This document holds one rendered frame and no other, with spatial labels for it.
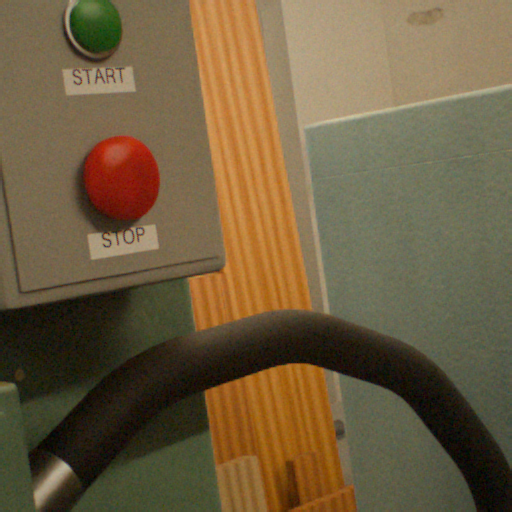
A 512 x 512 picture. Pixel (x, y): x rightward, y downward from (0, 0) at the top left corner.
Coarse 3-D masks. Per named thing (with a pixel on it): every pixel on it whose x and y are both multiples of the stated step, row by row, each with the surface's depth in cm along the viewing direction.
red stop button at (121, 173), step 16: (112, 144) 41; (128, 144) 42; (96, 160) 41; (112, 160) 41; (128, 160) 41; (144, 160) 42; (96, 176) 41; (112, 176) 41; (128, 176) 41; (144, 176) 42; (96, 192) 41; (112, 192) 41; (128, 192) 41; (144, 192) 42; (112, 208) 41; (128, 208) 41; (144, 208) 42
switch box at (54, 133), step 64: (0, 0) 40; (64, 0) 41; (128, 0) 43; (0, 64) 39; (64, 64) 41; (128, 64) 43; (192, 64) 45; (0, 128) 39; (64, 128) 41; (128, 128) 43; (192, 128) 45; (0, 192) 39; (64, 192) 41; (192, 192) 45; (0, 256) 39; (64, 256) 41; (128, 256) 43; (192, 256) 44
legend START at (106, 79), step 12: (72, 72) 41; (84, 72) 42; (96, 72) 42; (108, 72) 42; (120, 72) 43; (132, 72) 43; (72, 84) 41; (84, 84) 42; (96, 84) 42; (108, 84) 42; (120, 84) 43; (132, 84) 43
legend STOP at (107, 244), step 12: (132, 228) 43; (144, 228) 43; (96, 240) 42; (108, 240) 42; (120, 240) 42; (132, 240) 43; (144, 240) 43; (156, 240) 43; (96, 252) 42; (108, 252) 42; (120, 252) 42; (132, 252) 43
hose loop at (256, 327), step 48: (192, 336) 47; (240, 336) 48; (288, 336) 50; (336, 336) 52; (384, 336) 55; (144, 384) 44; (192, 384) 46; (384, 384) 55; (432, 384) 57; (96, 432) 43; (432, 432) 59; (480, 432) 59; (48, 480) 41; (480, 480) 60
